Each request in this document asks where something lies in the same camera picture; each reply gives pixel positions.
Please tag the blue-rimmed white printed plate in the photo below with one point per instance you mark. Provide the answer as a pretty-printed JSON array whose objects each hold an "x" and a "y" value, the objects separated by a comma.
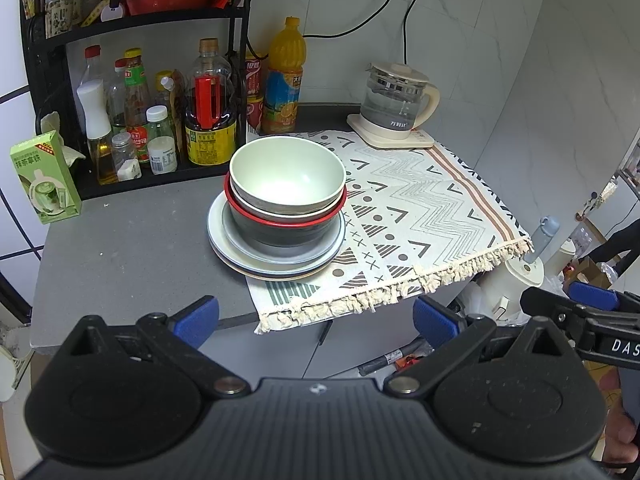
[{"x": 215, "y": 232}]

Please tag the white round appliance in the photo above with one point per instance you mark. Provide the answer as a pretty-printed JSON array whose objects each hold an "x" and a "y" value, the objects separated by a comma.
[{"x": 515, "y": 285}]

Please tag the crumpled white paper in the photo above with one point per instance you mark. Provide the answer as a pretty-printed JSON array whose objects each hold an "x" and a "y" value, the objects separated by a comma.
[{"x": 52, "y": 122}]

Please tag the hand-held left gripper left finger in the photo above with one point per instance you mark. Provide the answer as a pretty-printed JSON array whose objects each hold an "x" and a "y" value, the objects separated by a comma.
[{"x": 197, "y": 322}]

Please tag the red drink can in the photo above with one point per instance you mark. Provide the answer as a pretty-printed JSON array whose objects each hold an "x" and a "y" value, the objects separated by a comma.
[
  {"x": 254, "y": 77},
  {"x": 256, "y": 114}
]

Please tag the orange juice bottle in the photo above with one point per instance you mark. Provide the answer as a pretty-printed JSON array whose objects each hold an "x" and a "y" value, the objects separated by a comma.
[{"x": 282, "y": 85}]

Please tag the pale green bowl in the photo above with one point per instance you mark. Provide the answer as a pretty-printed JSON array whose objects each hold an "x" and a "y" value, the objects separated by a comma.
[
  {"x": 285, "y": 175},
  {"x": 260, "y": 209}
]

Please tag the cream kettle base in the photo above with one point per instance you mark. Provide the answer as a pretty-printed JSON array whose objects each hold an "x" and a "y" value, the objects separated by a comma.
[{"x": 390, "y": 137}]

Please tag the small clear spice jar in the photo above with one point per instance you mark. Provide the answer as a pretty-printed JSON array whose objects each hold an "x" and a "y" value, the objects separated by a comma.
[{"x": 125, "y": 157}]

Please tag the patterned fringed table cloth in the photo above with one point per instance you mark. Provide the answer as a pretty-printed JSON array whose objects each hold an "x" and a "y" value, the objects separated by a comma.
[{"x": 425, "y": 200}]

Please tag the black metal kitchen rack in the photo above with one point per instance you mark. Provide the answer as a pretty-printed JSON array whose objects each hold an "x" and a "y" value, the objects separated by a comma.
[{"x": 150, "y": 25}]

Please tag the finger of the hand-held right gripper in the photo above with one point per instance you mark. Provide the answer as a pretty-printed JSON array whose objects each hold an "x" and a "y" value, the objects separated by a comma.
[
  {"x": 555, "y": 310},
  {"x": 595, "y": 296}
]

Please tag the red and black bowl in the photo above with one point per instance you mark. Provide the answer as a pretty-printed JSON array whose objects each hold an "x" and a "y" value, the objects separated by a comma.
[{"x": 280, "y": 234}]

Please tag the small grey-rimmed white plate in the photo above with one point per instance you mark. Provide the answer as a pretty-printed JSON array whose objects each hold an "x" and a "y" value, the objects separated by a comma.
[{"x": 231, "y": 241}]

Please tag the white-capped seasoning bottle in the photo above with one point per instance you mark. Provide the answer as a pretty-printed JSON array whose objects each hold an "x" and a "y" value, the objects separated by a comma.
[{"x": 162, "y": 150}]

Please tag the oil dispenser with white top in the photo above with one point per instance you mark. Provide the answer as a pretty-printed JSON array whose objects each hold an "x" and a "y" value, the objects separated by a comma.
[{"x": 95, "y": 120}]

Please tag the green carton box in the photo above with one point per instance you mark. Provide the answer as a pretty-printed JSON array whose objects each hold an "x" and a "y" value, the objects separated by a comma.
[{"x": 45, "y": 185}]

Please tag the printed jar on shelf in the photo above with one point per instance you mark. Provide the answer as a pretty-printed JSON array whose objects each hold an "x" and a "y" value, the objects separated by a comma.
[{"x": 62, "y": 12}]

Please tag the sauce bottle with yellow cap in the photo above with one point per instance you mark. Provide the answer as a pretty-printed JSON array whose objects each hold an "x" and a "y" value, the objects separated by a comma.
[{"x": 136, "y": 105}]

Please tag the person's right hand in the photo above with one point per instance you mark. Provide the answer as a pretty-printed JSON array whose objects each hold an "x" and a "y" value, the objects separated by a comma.
[{"x": 622, "y": 430}]

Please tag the white thermos bottle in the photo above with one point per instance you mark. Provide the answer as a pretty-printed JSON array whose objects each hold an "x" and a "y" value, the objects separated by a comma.
[{"x": 567, "y": 250}]

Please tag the clear bottle with red cap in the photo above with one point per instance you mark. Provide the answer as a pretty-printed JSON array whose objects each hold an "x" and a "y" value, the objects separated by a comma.
[{"x": 93, "y": 62}]

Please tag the blue thermos bottle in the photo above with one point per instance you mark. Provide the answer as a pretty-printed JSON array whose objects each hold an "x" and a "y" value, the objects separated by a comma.
[{"x": 544, "y": 237}]

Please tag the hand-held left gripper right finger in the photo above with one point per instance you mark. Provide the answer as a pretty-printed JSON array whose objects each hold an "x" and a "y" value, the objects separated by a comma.
[{"x": 435, "y": 322}]

